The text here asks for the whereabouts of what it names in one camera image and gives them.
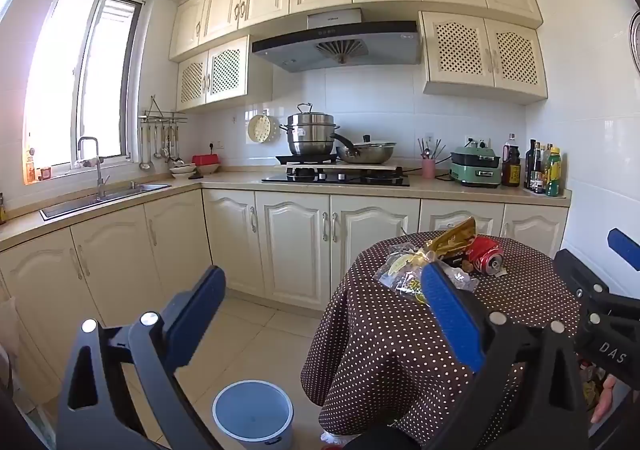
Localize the crushed red soda can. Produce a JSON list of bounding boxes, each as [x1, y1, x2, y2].
[[467, 236, 506, 277]]

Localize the steel steamer pot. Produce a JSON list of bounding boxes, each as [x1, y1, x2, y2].
[[279, 103, 342, 157]]

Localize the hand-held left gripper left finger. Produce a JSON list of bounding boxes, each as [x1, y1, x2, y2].
[[56, 265, 227, 450]]

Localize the gold snack wrapper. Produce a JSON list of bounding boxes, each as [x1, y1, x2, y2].
[[424, 217, 478, 263]]

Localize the brown polka dot tablecloth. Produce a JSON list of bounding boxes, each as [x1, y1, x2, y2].
[[301, 231, 596, 446]]

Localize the steel kitchen sink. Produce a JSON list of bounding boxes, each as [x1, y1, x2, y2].
[[40, 182, 172, 221]]

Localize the cream lower kitchen cabinets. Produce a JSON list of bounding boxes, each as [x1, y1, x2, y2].
[[0, 187, 571, 406]]

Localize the large soy sauce bottle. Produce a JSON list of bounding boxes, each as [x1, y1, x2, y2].
[[501, 133, 522, 188]]

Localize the wide cream lattice cabinet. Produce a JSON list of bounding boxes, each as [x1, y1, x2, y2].
[[419, 11, 549, 106]]

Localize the sliding kitchen window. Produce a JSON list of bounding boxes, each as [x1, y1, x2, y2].
[[25, 0, 146, 181]]

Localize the steel wok with lid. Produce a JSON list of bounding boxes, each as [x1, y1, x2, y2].
[[330, 132, 397, 165]]

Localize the clear bag with yellow print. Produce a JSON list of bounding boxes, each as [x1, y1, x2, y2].
[[377, 244, 481, 307]]

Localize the bunch of chopsticks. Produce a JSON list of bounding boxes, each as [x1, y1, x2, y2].
[[417, 137, 447, 162]]

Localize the light blue plastic bin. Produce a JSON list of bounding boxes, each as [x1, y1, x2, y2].
[[212, 380, 294, 450]]

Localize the row of hanging kitchen utensils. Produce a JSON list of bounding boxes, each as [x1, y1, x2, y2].
[[139, 122, 184, 171]]

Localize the black induction cooker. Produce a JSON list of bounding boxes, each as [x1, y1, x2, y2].
[[276, 154, 341, 166]]

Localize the person's black clothing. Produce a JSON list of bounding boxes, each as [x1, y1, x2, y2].
[[350, 431, 426, 450]]

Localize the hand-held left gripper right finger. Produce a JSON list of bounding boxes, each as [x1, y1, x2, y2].
[[421, 261, 590, 450]]

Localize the steel wall utensil rack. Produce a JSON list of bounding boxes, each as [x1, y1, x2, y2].
[[138, 95, 188, 126]]

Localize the black gas stove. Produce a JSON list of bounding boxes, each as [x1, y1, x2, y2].
[[261, 165, 411, 188]]

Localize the grey range hood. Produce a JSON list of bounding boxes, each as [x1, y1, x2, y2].
[[251, 8, 422, 73]]

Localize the cream perforated steamer tray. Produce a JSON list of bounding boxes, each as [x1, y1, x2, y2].
[[247, 113, 277, 146]]

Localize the light wooden board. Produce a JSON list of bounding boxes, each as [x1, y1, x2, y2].
[[286, 161, 403, 172]]

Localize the green electric cooker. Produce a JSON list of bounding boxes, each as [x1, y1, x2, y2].
[[449, 140, 502, 189]]

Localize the dark glass bottle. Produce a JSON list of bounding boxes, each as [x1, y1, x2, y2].
[[525, 139, 537, 190]]

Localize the green oil bottle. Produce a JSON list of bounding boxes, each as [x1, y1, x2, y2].
[[546, 146, 563, 197]]

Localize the steel kitchen faucet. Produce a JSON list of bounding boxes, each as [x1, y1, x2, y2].
[[76, 136, 111, 198]]

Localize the round wall plate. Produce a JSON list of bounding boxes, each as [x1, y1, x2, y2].
[[629, 9, 640, 73]]

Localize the dark sauce bottle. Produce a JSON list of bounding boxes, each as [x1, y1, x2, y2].
[[531, 142, 547, 194]]

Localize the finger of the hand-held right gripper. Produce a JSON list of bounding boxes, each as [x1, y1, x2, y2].
[[607, 228, 640, 272], [553, 249, 610, 318]]

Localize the person's right hand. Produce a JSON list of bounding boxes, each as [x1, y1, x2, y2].
[[591, 374, 619, 424]]

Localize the small cream lattice cabinet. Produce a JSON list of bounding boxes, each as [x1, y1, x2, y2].
[[176, 35, 251, 112]]

